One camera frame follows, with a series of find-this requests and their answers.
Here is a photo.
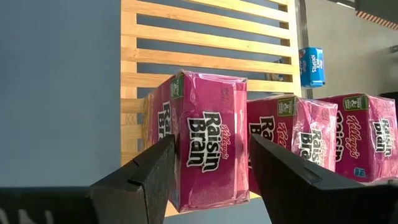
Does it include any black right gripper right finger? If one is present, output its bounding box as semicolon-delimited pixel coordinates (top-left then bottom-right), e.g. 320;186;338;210
248;133;398;224

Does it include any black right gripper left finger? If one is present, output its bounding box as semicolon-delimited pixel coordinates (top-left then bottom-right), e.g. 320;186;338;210
89;133;177;224

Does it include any pink Raisin Bran cereal box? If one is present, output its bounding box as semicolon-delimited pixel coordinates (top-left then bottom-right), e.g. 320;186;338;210
317;92;398;184
246;94;339;196
141;68;251;214

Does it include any blue Rice Krispies cereal box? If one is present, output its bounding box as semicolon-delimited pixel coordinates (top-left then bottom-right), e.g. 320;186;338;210
298;46;326;89

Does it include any wooden slatted shelf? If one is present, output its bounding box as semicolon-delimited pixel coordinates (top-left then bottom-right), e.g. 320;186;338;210
119;0;303;218

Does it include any black orange-edged floor mat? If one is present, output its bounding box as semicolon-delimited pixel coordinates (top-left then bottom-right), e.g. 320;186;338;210
354;0;398;31

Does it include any black metal table frame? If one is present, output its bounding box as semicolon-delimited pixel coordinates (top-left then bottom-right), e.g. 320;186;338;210
294;0;312;100

